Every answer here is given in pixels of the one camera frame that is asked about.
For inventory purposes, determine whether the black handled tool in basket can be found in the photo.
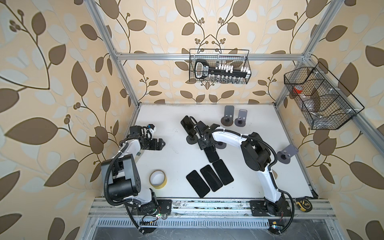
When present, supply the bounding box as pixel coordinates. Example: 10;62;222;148
193;60;251;79

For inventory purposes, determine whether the back wire basket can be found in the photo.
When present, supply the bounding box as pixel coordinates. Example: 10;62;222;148
189;48;252;85

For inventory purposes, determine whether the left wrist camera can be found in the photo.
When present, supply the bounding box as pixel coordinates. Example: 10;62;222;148
129;124;156;141

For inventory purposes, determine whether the black phone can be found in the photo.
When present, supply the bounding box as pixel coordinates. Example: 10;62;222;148
200;165;223;192
186;170;210;198
204;146;220;163
181;116;197;139
213;159;234;186

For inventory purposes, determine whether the yellow black tape measure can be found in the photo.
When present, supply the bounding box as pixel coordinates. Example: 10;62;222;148
296;198;313;212

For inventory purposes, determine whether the red cap plastic bottle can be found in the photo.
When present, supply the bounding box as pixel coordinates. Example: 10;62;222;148
292;85;312;107

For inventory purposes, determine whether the yellow tape roll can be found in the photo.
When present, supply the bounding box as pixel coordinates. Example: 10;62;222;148
149;170;168;189

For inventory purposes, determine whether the brown cork oval pad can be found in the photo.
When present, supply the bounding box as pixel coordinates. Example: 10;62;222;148
272;170;278;180

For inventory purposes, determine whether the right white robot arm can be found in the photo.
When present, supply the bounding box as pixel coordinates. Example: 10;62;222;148
192;121;288;216

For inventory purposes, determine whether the side wire basket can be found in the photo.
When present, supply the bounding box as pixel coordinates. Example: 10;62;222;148
284;62;365;130

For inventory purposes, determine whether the phone stand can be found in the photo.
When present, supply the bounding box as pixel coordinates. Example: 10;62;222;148
221;106;235;127
215;142;227;150
277;145;299;165
186;135;198;145

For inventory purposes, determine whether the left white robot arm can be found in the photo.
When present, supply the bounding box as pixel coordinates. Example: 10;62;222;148
101;139;166;215

